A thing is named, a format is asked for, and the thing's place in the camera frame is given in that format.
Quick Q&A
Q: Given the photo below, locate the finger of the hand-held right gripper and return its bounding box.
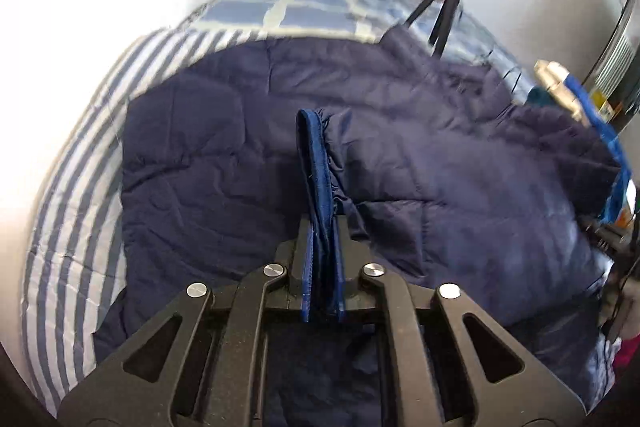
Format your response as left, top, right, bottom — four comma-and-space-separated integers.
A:
534, 59, 633, 178

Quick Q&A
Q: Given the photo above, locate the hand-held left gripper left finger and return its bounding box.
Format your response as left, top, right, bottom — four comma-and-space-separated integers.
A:
57, 217, 316, 427

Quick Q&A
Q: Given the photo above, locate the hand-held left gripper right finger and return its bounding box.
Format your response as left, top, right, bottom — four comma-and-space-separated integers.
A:
335, 217, 586, 427

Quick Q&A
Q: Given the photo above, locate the navy puffer jacket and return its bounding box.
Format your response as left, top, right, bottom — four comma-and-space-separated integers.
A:
92, 27, 626, 427

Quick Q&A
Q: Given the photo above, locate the black tripod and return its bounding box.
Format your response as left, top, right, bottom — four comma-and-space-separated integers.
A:
402, 0, 473, 58

